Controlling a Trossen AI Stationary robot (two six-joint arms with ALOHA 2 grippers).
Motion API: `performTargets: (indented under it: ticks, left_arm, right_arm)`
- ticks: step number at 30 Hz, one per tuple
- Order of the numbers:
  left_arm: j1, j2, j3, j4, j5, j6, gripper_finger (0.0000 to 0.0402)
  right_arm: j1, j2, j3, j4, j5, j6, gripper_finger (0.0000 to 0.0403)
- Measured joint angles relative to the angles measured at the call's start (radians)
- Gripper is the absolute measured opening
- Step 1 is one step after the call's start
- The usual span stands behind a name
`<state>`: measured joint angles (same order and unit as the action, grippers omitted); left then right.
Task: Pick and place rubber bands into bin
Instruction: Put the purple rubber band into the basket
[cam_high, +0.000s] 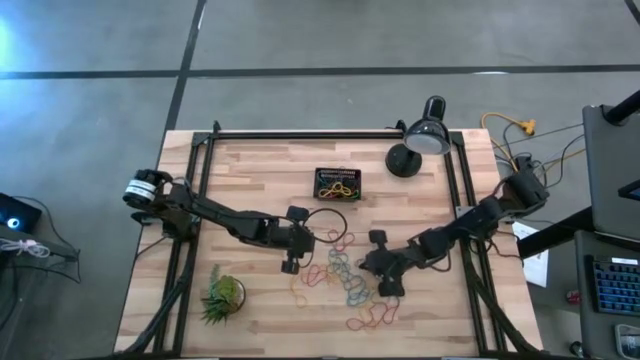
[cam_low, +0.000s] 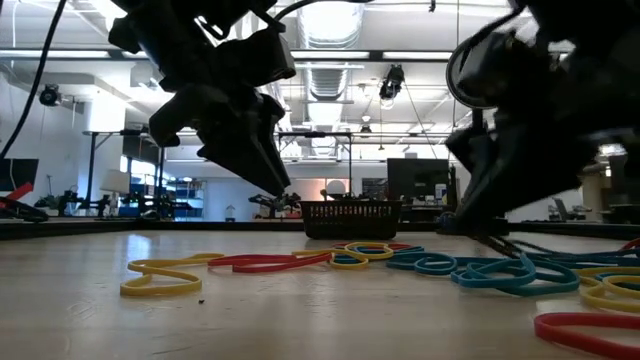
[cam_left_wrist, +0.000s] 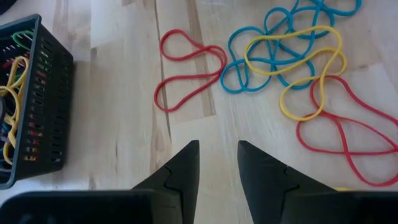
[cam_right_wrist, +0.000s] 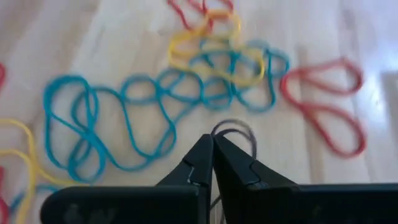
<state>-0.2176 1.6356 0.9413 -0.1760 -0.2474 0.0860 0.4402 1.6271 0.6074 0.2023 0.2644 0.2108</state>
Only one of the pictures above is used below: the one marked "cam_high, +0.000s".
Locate teal rubber band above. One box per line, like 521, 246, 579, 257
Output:
344, 272, 372, 308
327, 248, 354, 281

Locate grey side table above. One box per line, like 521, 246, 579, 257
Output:
582, 104, 640, 241

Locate red rubber band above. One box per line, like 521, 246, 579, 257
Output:
345, 314, 371, 332
299, 263, 327, 288
367, 295, 401, 326
327, 229, 357, 254

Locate white paper sheet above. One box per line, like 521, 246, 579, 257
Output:
512, 221, 550, 289

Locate black post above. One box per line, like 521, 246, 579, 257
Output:
602, 89, 640, 126

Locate dark tablet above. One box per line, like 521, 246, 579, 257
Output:
618, 178, 640, 202

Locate black slotted plastic bin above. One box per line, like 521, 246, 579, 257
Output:
313, 167, 362, 202

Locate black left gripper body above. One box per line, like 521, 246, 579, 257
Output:
277, 205, 310, 275

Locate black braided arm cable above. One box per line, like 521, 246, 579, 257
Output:
305, 207, 349, 245

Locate white cable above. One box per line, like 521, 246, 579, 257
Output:
0, 238, 51, 259

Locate backlit black keyboard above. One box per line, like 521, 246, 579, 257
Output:
592, 256, 640, 316

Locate potted green succulent plant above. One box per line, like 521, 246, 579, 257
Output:
200, 263, 247, 327

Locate black beam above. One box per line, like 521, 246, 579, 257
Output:
517, 206, 596, 260

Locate yellow extension cord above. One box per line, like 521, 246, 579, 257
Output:
480, 112, 537, 164

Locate grey desk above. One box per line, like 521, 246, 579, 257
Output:
574, 229, 640, 360

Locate black aluminium table frame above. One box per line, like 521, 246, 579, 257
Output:
114, 119, 541, 359

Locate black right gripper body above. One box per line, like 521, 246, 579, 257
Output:
368, 229, 426, 299

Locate white device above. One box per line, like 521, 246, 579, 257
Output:
614, 323, 640, 349

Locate black desk lamp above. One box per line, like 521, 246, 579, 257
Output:
384, 95, 452, 179

